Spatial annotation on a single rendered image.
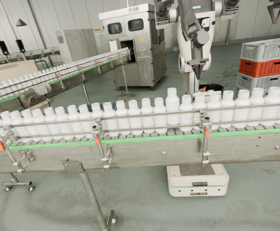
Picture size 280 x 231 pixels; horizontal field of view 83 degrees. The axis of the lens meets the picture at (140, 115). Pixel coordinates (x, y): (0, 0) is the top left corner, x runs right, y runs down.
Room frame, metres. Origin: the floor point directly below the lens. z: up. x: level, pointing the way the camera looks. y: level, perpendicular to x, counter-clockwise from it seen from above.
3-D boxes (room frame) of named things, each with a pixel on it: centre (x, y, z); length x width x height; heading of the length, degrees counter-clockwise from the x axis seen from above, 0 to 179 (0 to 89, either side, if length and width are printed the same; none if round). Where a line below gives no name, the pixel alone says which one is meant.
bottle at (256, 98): (0.60, -0.50, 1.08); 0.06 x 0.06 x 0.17
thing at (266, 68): (2.38, -2.00, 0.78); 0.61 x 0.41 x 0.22; 89
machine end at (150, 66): (5.17, -0.25, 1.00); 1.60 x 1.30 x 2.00; 155
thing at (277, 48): (2.37, -1.99, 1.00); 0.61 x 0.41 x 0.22; 90
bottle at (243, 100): (0.60, -0.44, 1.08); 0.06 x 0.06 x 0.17
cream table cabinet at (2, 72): (4.11, 3.01, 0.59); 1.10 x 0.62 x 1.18; 155
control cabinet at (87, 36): (7.53, 1.84, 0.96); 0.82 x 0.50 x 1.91; 155
